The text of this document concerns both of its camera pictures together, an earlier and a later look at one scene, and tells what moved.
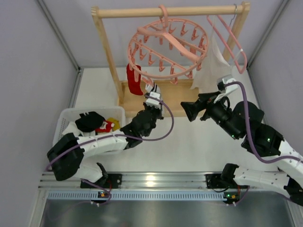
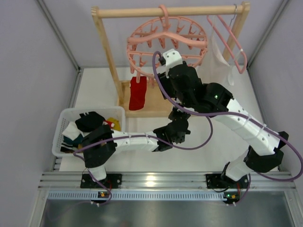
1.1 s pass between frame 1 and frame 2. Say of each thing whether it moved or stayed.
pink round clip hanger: stayed
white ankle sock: stayed
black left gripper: moved
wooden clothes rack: stayed
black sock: stayed
